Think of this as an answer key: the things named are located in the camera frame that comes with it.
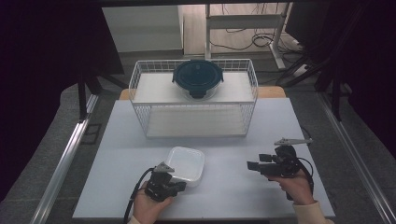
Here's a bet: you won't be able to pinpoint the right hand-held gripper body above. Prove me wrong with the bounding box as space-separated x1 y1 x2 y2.
265 137 313 179

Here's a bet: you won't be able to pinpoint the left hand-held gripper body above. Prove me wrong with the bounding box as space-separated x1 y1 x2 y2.
144 161 176 203

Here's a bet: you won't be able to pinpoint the white square food container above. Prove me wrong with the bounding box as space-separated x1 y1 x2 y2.
164 146 205 188

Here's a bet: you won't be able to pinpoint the white wire shelf rack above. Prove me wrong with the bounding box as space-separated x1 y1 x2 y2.
128 59 260 139

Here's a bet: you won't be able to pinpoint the round container with dark lid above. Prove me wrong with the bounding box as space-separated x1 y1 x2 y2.
172 59 224 101

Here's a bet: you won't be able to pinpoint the person's left hand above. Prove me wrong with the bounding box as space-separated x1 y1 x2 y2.
133 182 175 224

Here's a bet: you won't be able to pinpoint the person's right hand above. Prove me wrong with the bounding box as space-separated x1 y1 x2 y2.
264 170 314 205

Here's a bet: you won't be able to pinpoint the wooden table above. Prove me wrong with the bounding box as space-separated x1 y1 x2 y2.
119 86 287 101

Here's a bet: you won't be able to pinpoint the black metal stand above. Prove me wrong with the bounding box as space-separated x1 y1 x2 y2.
275 52 344 122
77 71 129 122

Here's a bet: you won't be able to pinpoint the white power strip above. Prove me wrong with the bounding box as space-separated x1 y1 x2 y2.
292 63 310 77

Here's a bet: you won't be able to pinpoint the white cabinet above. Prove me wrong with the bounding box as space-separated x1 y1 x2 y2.
102 4 185 54

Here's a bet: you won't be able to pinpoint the left hand-held gripper cable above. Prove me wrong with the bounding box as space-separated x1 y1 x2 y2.
123 167 156 224

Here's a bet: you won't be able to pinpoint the hand-held gripper cable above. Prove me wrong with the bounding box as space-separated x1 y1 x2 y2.
123 167 156 224
285 157 315 202

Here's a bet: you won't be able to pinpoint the right hand-held gripper cable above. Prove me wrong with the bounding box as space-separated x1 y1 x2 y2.
285 157 315 202

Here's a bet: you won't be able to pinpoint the aluminium rail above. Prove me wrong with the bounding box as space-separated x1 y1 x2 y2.
29 92 100 224
317 91 396 224

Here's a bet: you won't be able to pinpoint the black floor cables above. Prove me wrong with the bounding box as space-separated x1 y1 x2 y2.
208 3 304 54

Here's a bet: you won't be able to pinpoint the white desk frame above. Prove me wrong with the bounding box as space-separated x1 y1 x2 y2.
204 3 293 70

